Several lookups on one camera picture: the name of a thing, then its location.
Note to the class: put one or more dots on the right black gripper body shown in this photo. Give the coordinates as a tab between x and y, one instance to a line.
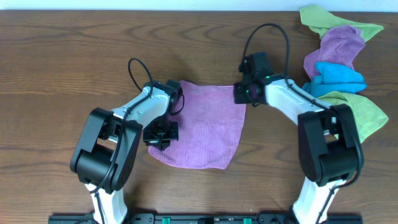
243	94

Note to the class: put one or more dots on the purple microfiber cloth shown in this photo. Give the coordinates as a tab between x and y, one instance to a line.
209	128

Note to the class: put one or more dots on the blue cloth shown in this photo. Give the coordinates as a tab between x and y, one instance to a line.
334	77

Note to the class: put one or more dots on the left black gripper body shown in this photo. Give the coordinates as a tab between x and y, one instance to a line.
160	137

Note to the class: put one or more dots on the green cloth top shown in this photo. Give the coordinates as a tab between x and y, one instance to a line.
320	21

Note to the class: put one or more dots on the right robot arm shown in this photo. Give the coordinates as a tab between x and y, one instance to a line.
329	150

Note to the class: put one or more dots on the green cloth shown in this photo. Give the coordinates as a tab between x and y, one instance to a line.
320	21
368	116

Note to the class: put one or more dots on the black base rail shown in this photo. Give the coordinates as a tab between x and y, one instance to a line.
148	218

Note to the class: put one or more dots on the green cloth lower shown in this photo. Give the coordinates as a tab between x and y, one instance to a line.
368	116

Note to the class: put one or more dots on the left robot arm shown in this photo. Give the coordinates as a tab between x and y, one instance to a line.
106	150

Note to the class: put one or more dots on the purple cloth in pile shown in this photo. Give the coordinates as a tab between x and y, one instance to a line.
339	45

